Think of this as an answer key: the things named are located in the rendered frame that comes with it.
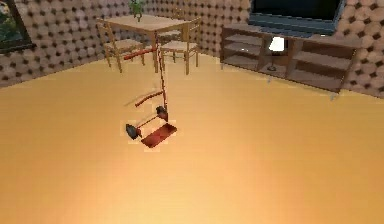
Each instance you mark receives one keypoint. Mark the white shade table lamp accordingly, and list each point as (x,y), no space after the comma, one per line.
(276,46)

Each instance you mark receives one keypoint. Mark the brown wooden shelf unit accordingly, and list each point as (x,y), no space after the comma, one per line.
(311,60)

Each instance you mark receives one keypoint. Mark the light wooden table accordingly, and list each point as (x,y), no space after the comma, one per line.
(150,23)

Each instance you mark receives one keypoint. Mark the light wooden chair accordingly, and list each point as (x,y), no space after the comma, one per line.
(170,32)
(120,45)
(180,46)

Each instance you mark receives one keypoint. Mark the green house plant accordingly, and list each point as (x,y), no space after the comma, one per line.
(136,7)

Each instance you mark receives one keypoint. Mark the black television set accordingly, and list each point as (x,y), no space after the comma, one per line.
(295,16)

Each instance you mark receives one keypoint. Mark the red hand truck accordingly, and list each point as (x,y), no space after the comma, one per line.
(159,134)

